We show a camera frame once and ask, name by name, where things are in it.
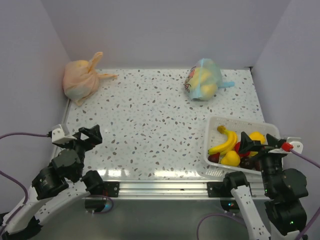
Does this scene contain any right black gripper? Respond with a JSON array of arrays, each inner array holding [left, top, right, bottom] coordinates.
[[238, 130, 289, 194]]

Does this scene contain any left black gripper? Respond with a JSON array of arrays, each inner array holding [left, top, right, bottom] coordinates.
[[58, 124, 102, 178]]

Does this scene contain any blue printed plastic bag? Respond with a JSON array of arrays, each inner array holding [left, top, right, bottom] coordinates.
[[183, 58, 235, 101]]

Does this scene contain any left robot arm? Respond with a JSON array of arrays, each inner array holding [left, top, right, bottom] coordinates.
[[0, 124, 104, 236]]

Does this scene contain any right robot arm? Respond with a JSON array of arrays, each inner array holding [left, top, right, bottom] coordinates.
[[222, 132, 309, 240]]

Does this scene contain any orange tied plastic bag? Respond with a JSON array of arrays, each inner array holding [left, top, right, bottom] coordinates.
[[62, 52, 118, 106]]

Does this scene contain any red apple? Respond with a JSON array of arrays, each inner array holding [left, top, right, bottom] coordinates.
[[234, 142, 241, 154]]

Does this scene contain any dark purple plum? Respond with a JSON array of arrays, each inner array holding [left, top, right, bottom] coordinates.
[[239, 157, 255, 170]]

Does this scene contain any yellow pear front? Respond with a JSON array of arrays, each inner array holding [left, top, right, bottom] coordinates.
[[220, 150, 241, 167]]

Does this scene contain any yellow banana bunch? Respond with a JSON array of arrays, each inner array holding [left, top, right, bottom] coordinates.
[[208, 125, 238, 156]]

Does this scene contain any white plastic basket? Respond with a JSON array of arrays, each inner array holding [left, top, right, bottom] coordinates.
[[201, 115, 281, 179]]

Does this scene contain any dark red plum left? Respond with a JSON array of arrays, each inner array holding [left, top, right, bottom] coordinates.
[[208, 152, 220, 164]]

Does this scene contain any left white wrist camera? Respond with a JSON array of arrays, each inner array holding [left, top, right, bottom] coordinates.
[[51, 124, 70, 144]]

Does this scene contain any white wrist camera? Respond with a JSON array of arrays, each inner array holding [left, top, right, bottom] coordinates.
[[281, 137, 304, 154], [51, 124, 70, 144]]

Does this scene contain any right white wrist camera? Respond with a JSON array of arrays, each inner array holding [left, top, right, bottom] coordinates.
[[281, 137, 304, 154]]

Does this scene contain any aluminium frame rail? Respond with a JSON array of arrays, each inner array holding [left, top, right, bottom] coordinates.
[[84, 181, 266, 201]]

